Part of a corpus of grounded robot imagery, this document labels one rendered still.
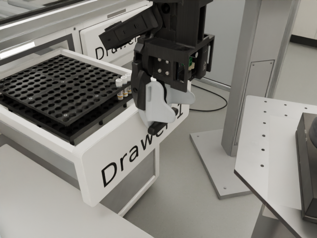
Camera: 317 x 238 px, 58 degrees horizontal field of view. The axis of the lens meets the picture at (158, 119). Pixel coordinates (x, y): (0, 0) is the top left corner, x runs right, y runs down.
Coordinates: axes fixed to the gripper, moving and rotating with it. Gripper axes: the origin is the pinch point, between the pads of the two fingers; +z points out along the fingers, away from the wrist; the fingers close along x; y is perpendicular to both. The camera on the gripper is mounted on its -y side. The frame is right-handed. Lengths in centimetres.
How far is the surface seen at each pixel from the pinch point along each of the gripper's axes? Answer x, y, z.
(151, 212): 37, -29, 91
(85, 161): -14.0, -1.3, -0.7
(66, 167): -12.9, -7.8, 5.1
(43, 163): -1.8, -36.5, 29.4
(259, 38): 93, -10, 18
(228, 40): 166, -51, 51
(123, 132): -6.2, -1.3, -0.2
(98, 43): 21.4, -33.3, 2.1
